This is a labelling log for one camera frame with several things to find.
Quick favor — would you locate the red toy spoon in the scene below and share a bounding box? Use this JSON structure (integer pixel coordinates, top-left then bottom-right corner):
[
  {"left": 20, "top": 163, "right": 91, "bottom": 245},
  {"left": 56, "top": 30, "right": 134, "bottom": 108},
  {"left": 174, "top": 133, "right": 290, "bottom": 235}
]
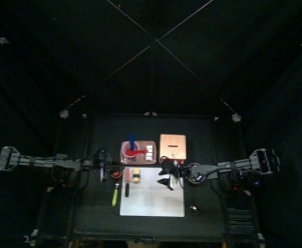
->
[{"left": 129, "top": 148, "right": 150, "bottom": 156}]

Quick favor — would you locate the yellow topped nigiri sushi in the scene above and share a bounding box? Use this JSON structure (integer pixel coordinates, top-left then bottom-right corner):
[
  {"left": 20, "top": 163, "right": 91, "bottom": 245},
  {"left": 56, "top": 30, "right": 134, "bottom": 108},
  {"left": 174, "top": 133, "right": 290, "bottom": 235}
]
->
[{"left": 131, "top": 167, "right": 142, "bottom": 184}]

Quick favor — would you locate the white text label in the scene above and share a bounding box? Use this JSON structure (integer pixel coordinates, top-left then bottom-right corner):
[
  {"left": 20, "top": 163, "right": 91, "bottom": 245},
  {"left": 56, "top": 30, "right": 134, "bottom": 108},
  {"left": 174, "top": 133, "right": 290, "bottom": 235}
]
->
[{"left": 225, "top": 207, "right": 254, "bottom": 235}]

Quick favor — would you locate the wooden box with red drawer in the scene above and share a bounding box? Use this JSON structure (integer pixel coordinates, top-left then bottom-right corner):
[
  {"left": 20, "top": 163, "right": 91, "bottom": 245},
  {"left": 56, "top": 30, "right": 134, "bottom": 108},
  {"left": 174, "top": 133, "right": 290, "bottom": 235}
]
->
[{"left": 158, "top": 134, "right": 187, "bottom": 162}]

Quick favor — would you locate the blue toy utensil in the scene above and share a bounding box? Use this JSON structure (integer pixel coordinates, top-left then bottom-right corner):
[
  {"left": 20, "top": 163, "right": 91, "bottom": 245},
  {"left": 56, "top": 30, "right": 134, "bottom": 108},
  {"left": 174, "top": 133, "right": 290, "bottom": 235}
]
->
[{"left": 127, "top": 134, "right": 137, "bottom": 151}]

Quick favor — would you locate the thin diagonal bracing cord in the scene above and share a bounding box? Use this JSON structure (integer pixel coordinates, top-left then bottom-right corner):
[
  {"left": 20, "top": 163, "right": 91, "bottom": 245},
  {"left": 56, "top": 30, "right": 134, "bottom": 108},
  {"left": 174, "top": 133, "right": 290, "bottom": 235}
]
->
[
  {"left": 65, "top": 0, "right": 215, "bottom": 111},
  {"left": 105, "top": 0, "right": 237, "bottom": 114}
]

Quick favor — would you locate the pink wooden tray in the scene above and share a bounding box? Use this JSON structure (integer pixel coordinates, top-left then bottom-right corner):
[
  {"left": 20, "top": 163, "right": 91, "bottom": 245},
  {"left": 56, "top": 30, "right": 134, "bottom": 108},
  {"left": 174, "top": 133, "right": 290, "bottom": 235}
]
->
[{"left": 119, "top": 139, "right": 158, "bottom": 166}]

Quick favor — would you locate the white cutting board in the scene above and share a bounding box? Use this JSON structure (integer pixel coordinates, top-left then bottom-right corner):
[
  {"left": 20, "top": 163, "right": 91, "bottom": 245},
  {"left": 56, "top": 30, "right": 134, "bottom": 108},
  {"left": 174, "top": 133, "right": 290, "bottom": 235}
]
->
[{"left": 118, "top": 167, "right": 186, "bottom": 218}]

